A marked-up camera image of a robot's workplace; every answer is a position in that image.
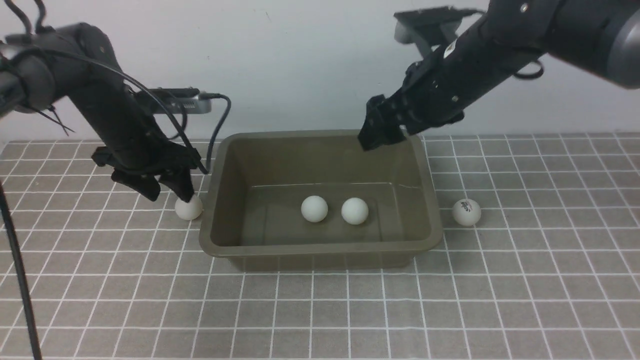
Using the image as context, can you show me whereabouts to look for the black cable at left edge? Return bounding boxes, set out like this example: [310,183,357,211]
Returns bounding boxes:
[0,180,43,360]

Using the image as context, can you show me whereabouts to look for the olive green plastic bin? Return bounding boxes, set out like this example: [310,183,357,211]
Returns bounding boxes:
[199,130,444,272]

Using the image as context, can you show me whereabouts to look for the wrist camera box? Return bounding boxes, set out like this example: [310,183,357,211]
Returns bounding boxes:
[393,6,486,58]
[134,88,212,115]

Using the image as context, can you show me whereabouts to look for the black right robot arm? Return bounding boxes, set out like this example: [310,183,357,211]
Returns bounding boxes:
[358,0,640,151]

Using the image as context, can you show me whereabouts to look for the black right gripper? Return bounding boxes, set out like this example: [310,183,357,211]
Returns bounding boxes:
[358,49,501,152]

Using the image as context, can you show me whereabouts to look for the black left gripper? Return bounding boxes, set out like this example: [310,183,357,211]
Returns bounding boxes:
[91,115,201,203]

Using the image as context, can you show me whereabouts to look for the black camera cable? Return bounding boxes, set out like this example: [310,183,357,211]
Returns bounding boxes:
[30,47,232,175]

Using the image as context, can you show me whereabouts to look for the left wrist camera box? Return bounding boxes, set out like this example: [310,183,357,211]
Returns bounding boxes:
[134,88,212,115]

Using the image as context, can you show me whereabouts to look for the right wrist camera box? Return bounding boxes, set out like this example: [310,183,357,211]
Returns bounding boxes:
[393,6,486,58]

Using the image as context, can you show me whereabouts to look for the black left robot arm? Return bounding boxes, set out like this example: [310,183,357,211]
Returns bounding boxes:
[1,23,201,203]

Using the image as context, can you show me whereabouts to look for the white ping-pong ball with logo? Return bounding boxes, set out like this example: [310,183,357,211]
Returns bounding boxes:
[451,198,482,227]

